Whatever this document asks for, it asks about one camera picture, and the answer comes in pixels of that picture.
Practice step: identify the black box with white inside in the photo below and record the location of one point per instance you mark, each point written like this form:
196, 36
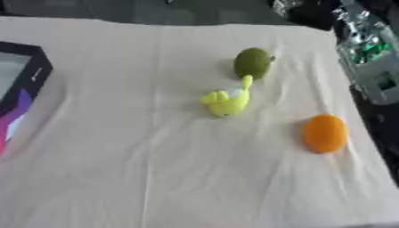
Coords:
21, 86

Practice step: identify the orange oval toy fruit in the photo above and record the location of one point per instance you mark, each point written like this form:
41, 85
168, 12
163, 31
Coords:
325, 133

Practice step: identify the yellow soft toy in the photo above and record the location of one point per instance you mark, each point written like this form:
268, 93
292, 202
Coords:
228, 102

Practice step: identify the green oval toy fruit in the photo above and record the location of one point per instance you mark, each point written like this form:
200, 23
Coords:
252, 63

